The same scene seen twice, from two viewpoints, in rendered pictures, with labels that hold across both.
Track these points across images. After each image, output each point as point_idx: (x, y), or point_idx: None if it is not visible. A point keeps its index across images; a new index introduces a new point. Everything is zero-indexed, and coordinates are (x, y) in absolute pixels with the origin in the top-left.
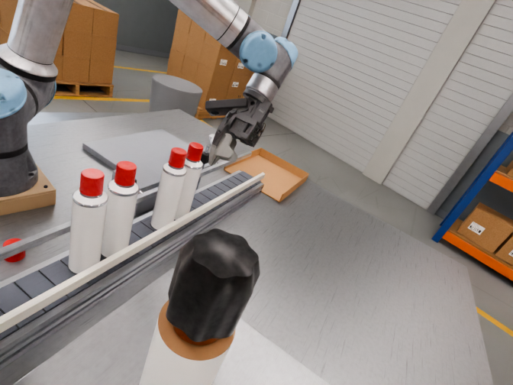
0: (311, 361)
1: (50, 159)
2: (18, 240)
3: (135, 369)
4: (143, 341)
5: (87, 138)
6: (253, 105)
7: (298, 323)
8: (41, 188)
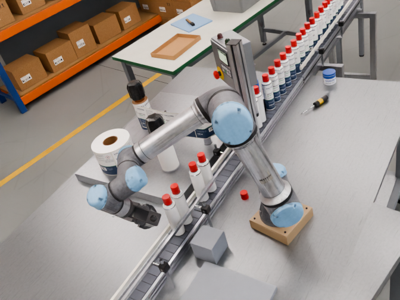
0: None
1: (284, 261)
2: (243, 193)
3: (181, 169)
4: (181, 176)
5: None
6: None
7: None
8: (255, 216)
